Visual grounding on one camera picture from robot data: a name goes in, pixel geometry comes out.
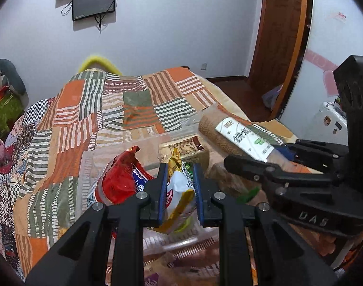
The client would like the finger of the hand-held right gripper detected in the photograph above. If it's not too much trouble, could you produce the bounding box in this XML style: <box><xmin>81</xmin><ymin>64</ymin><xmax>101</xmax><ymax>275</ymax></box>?
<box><xmin>281</xmin><ymin>139</ymin><xmax>350</xmax><ymax>173</ymax></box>
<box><xmin>224</xmin><ymin>155</ymin><xmax>340</xmax><ymax>191</ymax></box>

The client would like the striped patchwork blanket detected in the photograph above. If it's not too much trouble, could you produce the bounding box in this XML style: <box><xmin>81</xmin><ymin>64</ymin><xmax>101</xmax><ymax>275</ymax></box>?
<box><xmin>13</xmin><ymin>67</ymin><xmax>301</xmax><ymax>286</ymax></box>

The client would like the red label sticker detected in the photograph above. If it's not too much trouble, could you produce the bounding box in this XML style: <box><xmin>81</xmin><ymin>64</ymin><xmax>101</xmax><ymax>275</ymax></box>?
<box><xmin>330</xmin><ymin>11</ymin><xmax>349</xmax><ymax>24</ymax></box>

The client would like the tall biscuit tube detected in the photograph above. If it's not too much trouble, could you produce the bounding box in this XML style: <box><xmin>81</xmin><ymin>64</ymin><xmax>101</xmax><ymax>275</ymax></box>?
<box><xmin>198</xmin><ymin>113</ymin><xmax>289</xmax><ymax>167</ymax></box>

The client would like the green snack wrapper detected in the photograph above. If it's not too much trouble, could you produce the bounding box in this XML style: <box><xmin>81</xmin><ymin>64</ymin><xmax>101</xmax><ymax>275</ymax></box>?
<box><xmin>238</xmin><ymin>187</ymin><xmax>260</xmax><ymax>204</ymax></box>

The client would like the small black monitor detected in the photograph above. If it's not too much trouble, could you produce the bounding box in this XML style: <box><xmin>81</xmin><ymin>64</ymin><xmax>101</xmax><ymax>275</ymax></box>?
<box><xmin>72</xmin><ymin>0</ymin><xmax>116</xmax><ymax>22</ymax></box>

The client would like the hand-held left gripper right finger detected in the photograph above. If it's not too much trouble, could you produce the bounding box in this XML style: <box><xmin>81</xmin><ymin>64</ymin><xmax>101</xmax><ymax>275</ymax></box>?
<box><xmin>193</xmin><ymin>162</ymin><xmax>337</xmax><ymax>286</ymax></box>

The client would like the checkered patchwork quilt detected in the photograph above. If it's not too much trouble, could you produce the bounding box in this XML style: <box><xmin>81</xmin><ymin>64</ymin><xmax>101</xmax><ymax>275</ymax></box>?
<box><xmin>0</xmin><ymin>98</ymin><xmax>51</xmax><ymax>275</ymax></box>

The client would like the sandwich packet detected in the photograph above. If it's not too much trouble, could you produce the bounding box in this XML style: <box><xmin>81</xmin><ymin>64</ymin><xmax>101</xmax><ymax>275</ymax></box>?
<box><xmin>159</xmin><ymin>136</ymin><xmax>210</xmax><ymax>167</ymax></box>

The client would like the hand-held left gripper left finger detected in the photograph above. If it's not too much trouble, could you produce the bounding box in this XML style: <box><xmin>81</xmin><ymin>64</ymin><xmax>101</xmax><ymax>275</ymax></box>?
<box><xmin>25</xmin><ymin>162</ymin><xmax>168</xmax><ymax>286</ymax></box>

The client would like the clear plastic container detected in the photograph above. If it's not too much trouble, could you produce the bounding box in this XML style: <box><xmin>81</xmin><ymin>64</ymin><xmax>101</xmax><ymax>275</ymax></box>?
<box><xmin>82</xmin><ymin>137</ymin><xmax>250</xmax><ymax>275</ymax></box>

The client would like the red snack packet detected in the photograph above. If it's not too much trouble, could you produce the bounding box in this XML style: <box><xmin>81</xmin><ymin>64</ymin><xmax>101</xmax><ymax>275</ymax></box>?
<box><xmin>86</xmin><ymin>146</ymin><xmax>155</xmax><ymax>215</ymax></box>

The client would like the clear brown snack packet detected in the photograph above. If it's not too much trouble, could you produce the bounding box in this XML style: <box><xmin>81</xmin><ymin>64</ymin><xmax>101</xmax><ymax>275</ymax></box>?
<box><xmin>210</xmin><ymin>162</ymin><xmax>261</xmax><ymax>203</ymax></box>

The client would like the black monitor cable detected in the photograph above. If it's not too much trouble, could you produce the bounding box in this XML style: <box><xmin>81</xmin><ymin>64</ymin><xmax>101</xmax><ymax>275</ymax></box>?
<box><xmin>94</xmin><ymin>13</ymin><xmax>106</xmax><ymax>33</ymax></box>

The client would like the yellow white snack packet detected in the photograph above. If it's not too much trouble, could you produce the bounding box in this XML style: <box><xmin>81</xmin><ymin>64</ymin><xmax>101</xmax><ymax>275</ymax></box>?
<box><xmin>156</xmin><ymin>147</ymin><xmax>200</xmax><ymax>234</ymax></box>

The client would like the beige bed sheet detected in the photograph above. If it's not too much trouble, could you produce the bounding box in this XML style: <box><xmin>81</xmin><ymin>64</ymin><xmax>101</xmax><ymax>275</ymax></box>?
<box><xmin>196</xmin><ymin>76</ymin><xmax>298</xmax><ymax>143</ymax></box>

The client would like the purple snack packet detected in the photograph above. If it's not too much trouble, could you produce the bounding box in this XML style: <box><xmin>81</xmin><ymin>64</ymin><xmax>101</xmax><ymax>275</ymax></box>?
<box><xmin>144</xmin><ymin>271</ymin><xmax>170</xmax><ymax>286</ymax></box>

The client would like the pink heart decal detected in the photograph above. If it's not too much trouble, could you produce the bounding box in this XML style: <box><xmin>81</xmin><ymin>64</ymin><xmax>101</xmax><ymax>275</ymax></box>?
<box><xmin>305</xmin><ymin>49</ymin><xmax>338</xmax><ymax>96</ymax></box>

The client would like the brown wooden door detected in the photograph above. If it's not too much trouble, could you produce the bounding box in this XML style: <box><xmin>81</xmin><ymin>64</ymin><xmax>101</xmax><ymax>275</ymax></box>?
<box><xmin>247</xmin><ymin>0</ymin><xmax>307</xmax><ymax>88</ymax></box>

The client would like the orange box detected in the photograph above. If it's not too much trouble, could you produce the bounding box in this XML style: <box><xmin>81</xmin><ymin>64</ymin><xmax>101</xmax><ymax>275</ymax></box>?
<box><xmin>0</xmin><ymin>86</ymin><xmax>11</xmax><ymax>108</ymax></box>

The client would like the person's right hand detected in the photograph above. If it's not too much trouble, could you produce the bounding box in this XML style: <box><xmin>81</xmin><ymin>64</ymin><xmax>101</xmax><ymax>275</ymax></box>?
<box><xmin>318</xmin><ymin>234</ymin><xmax>337</xmax><ymax>257</ymax></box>

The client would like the purple bag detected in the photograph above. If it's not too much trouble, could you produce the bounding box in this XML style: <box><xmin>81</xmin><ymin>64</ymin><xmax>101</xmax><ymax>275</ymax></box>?
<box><xmin>262</xmin><ymin>83</ymin><xmax>285</xmax><ymax>109</ymax></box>

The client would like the yellow cushion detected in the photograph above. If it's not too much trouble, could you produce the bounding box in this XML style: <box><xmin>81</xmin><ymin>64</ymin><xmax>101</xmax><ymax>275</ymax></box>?
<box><xmin>77</xmin><ymin>54</ymin><xmax>124</xmax><ymax>75</ymax></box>

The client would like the white appliance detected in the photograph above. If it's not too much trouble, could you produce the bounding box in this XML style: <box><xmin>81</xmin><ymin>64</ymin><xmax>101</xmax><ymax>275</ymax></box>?
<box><xmin>314</xmin><ymin>101</ymin><xmax>347</xmax><ymax>139</ymax></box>

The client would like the green bag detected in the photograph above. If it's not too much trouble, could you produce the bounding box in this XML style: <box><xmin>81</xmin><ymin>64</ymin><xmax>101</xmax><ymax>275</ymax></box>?
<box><xmin>0</xmin><ymin>94</ymin><xmax>24</xmax><ymax>132</ymax></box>

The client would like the grey pillow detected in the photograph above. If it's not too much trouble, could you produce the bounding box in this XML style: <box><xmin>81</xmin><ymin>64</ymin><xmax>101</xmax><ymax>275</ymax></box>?
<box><xmin>0</xmin><ymin>59</ymin><xmax>26</xmax><ymax>96</ymax></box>

